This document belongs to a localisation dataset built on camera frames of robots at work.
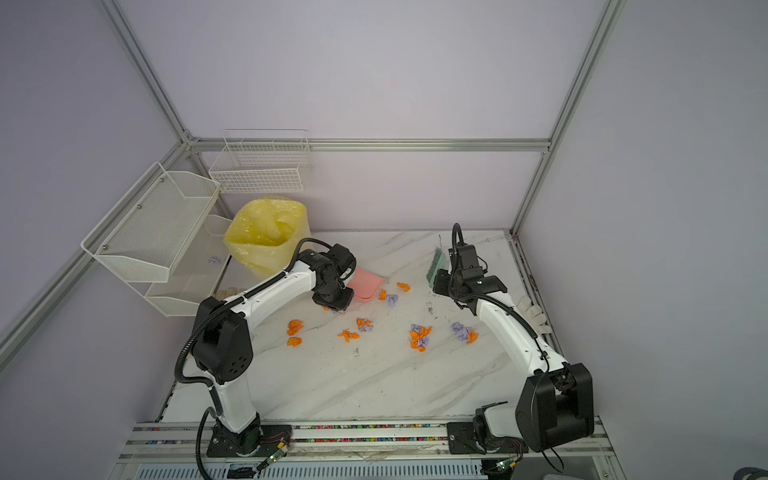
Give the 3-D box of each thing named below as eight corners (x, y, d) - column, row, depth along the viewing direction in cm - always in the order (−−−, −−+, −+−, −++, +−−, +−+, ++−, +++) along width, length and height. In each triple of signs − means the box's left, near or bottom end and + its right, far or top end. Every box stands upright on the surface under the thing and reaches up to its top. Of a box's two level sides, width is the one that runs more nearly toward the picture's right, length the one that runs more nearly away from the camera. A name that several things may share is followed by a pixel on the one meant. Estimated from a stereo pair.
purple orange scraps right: (448, 331, 95) (449, 327, 93) (455, 322, 97) (456, 319, 95) (471, 347, 92) (473, 344, 90) (477, 338, 94) (479, 334, 92)
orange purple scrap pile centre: (405, 347, 91) (405, 344, 90) (412, 324, 96) (412, 321, 94) (425, 353, 90) (426, 350, 88) (431, 330, 95) (432, 327, 93)
